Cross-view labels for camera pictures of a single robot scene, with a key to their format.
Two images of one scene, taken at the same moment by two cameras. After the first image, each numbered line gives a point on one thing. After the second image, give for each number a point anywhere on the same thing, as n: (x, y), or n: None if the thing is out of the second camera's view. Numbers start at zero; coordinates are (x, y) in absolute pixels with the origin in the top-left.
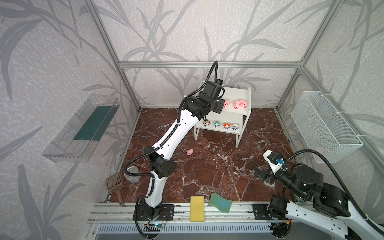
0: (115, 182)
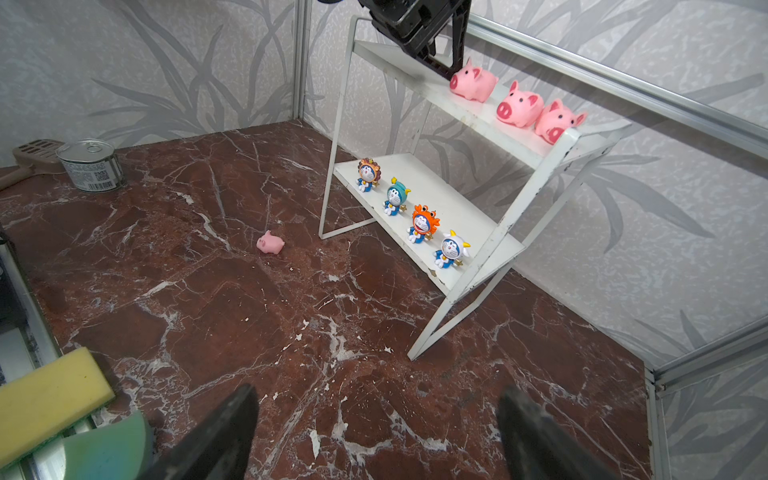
0: (35, 157)
